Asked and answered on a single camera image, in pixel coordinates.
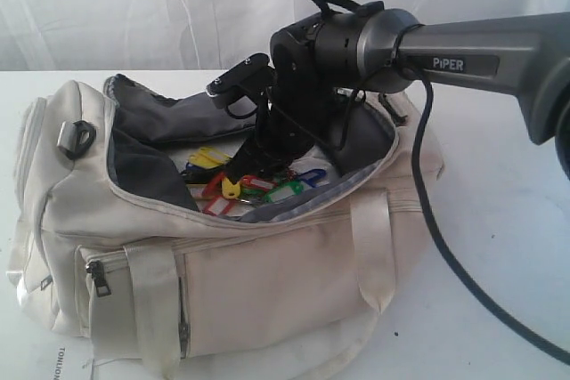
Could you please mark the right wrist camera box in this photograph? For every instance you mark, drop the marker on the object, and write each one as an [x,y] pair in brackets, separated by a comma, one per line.
[248,78]

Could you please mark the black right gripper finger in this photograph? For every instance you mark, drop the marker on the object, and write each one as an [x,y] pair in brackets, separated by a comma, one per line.
[249,159]

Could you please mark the cream duffel bag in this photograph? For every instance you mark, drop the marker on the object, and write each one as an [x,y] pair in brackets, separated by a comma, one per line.
[111,245]

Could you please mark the colourful key tag bunch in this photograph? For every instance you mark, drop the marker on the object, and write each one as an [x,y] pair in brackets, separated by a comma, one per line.
[249,184]

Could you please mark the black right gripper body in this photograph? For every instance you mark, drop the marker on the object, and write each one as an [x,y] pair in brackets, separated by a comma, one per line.
[289,121]

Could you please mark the white printed paper sheet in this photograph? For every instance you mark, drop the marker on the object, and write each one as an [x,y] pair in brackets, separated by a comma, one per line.
[74,363]

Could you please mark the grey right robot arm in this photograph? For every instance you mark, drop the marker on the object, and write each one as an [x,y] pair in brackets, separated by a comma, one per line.
[367,47]

